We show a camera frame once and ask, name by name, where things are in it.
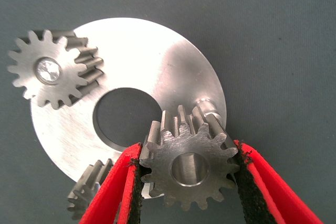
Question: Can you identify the round metal carrier plate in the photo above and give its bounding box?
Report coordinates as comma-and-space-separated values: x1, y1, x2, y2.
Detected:
30, 17, 227, 200

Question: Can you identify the dark grey table cloth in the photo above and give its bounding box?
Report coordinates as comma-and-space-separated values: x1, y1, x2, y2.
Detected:
0, 0, 336, 224

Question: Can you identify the steel planetary gear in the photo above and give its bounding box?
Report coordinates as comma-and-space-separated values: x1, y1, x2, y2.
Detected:
7, 29, 104, 110
139, 104, 241, 211
67, 158, 115, 221

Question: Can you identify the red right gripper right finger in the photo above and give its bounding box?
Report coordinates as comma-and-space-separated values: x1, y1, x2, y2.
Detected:
233, 140, 323, 224

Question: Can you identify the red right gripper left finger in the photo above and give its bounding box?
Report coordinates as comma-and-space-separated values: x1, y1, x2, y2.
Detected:
78, 142, 144, 224

